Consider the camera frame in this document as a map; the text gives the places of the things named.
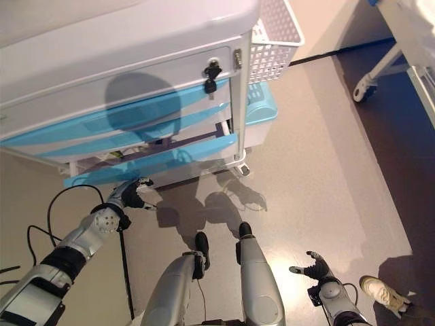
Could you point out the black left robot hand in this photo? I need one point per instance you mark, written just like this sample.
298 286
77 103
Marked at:
130 195

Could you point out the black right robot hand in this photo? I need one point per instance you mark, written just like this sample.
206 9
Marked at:
317 268

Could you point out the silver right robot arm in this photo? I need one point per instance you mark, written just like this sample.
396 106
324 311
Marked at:
340 302

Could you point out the tall blue white cart drawer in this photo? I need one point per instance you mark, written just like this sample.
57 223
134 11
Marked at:
197 96

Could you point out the silver right robot leg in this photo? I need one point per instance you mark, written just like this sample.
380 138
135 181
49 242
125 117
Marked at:
258 285

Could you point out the silver robot leg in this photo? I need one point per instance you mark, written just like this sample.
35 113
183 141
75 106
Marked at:
258 285
173 292

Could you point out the white sneaker of person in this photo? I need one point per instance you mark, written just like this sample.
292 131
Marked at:
380 292

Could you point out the silver left robot leg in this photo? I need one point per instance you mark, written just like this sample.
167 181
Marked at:
173 292

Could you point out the cart caster wheel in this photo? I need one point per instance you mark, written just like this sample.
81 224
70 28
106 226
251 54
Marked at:
243 169

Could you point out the black cart keys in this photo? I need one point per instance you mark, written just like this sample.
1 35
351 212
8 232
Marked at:
211 76

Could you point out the white bin with blue lid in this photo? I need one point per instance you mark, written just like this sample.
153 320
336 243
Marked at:
260 115

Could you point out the white medical cart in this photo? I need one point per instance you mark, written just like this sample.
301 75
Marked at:
102 40

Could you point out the silver cart latch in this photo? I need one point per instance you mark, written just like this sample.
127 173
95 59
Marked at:
237 58

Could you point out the white perforated side basket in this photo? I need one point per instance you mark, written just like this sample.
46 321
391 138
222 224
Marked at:
268 57

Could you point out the white hospital bed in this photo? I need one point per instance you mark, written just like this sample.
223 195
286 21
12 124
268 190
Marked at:
408 40

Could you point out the blue corner bumper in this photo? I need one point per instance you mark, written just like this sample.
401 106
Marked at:
374 2

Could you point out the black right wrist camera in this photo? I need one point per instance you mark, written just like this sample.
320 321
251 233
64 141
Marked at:
312 295

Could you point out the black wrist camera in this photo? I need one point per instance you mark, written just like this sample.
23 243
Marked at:
312 295
125 223

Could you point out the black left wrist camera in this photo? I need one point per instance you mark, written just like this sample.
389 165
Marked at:
125 223

